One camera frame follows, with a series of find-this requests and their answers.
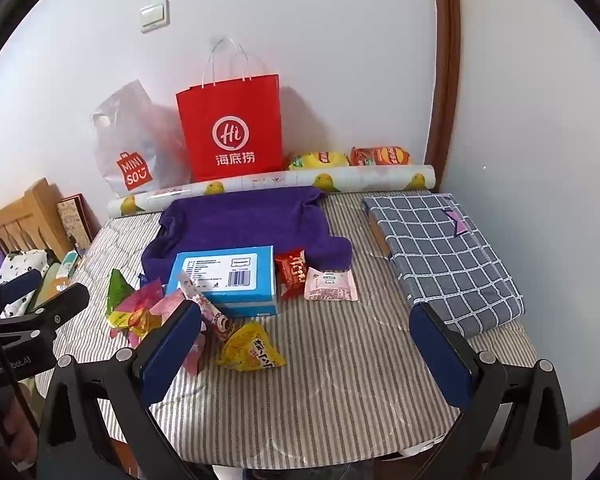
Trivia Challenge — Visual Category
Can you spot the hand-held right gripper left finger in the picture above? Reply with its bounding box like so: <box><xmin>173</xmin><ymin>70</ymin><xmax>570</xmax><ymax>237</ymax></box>
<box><xmin>37</xmin><ymin>300</ymin><xmax>203</xmax><ymax>480</ymax></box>

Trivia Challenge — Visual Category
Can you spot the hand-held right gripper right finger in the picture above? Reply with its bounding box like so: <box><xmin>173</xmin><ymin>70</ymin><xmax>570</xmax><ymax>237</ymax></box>
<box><xmin>409</xmin><ymin>302</ymin><xmax>573</xmax><ymax>480</ymax></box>

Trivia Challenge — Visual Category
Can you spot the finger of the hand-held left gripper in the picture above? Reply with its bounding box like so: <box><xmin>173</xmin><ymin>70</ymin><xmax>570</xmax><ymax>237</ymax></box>
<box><xmin>0</xmin><ymin>282</ymin><xmax>91</xmax><ymax>347</ymax></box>
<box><xmin>0</xmin><ymin>269</ymin><xmax>44</xmax><ymax>313</ymax></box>

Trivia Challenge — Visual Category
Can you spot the pink cherry snack packet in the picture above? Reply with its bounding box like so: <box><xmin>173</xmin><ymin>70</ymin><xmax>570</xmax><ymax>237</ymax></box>
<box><xmin>155</xmin><ymin>292</ymin><xmax>211</xmax><ymax>376</ymax></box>

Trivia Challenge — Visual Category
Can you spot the yellow red foil snack packet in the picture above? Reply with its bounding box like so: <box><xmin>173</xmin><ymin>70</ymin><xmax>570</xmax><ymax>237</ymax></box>
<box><xmin>107</xmin><ymin>310</ymin><xmax>156</xmax><ymax>348</ymax></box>

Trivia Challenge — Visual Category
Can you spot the long pink snack packet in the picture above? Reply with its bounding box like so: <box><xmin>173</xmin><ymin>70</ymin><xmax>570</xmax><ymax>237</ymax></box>
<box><xmin>177</xmin><ymin>270</ymin><xmax>238</xmax><ymax>343</ymax></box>

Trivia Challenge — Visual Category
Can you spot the magenta yellow snack packet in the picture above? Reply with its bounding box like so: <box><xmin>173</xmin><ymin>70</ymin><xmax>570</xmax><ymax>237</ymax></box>
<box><xmin>117</xmin><ymin>280</ymin><xmax>165</xmax><ymax>326</ymax></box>

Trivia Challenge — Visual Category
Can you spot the green snack packet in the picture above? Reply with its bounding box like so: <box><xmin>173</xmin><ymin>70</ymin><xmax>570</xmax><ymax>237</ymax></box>
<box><xmin>104</xmin><ymin>269</ymin><xmax>140</xmax><ymax>317</ymax></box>

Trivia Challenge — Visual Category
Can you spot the pink white snack packet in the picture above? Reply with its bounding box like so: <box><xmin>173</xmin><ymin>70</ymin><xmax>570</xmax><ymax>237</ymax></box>
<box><xmin>304</xmin><ymin>267</ymin><xmax>361</xmax><ymax>302</ymax></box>

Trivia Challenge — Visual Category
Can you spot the purple towel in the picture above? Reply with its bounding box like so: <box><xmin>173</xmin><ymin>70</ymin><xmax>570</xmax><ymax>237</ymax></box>
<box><xmin>141</xmin><ymin>186</ymin><xmax>353</xmax><ymax>286</ymax></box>

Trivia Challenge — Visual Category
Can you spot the person's left hand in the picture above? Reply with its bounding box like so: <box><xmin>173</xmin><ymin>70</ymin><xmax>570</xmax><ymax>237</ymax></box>
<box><xmin>0</xmin><ymin>387</ymin><xmax>41</xmax><ymax>466</ymax></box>

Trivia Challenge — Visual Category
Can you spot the white dotted cloth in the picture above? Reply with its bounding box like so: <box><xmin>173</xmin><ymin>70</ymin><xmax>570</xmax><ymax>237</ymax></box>
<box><xmin>0</xmin><ymin>250</ymin><xmax>51</xmax><ymax>311</ymax></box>

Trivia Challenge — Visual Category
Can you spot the green white tube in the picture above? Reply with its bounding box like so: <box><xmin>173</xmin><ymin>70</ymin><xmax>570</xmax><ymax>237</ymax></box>
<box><xmin>32</xmin><ymin>252</ymin><xmax>86</xmax><ymax>311</ymax></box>

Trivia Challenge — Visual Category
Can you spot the wooden headboard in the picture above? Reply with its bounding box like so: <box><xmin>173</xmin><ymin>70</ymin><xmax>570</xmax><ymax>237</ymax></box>
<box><xmin>0</xmin><ymin>177</ymin><xmax>76</xmax><ymax>271</ymax></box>

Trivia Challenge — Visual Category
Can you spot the patterned flat box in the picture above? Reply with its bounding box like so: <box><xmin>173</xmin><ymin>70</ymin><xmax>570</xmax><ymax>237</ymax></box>
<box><xmin>56</xmin><ymin>194</ymin><xmax>101</xmax><ymax>256</ymax></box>

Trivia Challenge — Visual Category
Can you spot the blue tissue box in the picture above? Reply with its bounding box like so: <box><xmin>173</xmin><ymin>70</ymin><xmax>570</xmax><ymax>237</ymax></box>
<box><xmin>166</xmin><ymin>246</ymin><xmax>280</xmax><ymax>318</ymax></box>

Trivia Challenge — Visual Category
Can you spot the grey checked folded cloth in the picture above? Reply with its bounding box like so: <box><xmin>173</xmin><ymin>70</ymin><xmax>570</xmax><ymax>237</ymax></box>
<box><xmin>360</xmin><ymin>192</ymin><xmax>525</xmax><ymax>340</ymax></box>

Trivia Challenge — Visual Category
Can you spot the striped bed sheet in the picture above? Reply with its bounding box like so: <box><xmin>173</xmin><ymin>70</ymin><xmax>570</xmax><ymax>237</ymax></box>
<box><xmin>35</xmin><ymin>190</ymin><xmax>538</xmax><ymax>466</ymax></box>

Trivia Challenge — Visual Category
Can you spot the white plastic bag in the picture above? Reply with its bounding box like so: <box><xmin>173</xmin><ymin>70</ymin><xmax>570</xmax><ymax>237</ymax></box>
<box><xmin>91</xmin><ymin>79</ymin><xmax>193</xmax><ymax>196</ymax></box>

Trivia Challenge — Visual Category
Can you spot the printed paper roll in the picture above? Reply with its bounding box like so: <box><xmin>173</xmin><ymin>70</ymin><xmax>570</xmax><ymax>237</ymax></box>
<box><xmin>106</xmin><ymin>163</ymin><xmax>437</xmax><ymax>218</ymax></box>

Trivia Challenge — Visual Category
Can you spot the red chip bag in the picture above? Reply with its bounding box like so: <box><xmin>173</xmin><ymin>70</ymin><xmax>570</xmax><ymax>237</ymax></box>
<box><xmin>350</xmin><ymin>146</ymin><xmax>412</xmax><ymax>167</ymax></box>

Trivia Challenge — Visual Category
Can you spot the yellow chip bag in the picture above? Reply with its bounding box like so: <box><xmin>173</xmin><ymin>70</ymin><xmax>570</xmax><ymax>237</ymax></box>
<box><xmin>287</xmin><ymin>152</ymin><xmax>351</xmax><ymax>171</ymax></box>

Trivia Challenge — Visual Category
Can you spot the red paper bag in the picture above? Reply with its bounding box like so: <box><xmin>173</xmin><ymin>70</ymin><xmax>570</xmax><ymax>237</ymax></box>
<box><xmin>176</xmin><ymin>35</ymin><xmax>284</xmax><ymax>183</ymax></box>

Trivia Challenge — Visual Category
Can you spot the brown wooden door frame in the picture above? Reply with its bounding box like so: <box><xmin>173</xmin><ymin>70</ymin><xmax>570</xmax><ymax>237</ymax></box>
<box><xmin>422</xmin><ymin>0</ymin><xmax>463</xmax><ymax>193</ymax></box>

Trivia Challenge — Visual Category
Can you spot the white light switch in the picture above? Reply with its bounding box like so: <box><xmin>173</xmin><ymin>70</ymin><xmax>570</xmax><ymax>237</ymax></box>
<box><xmin>140</xmin><ymin>1</ymin><xmax>171</xmax><ymax>33</ymax></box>

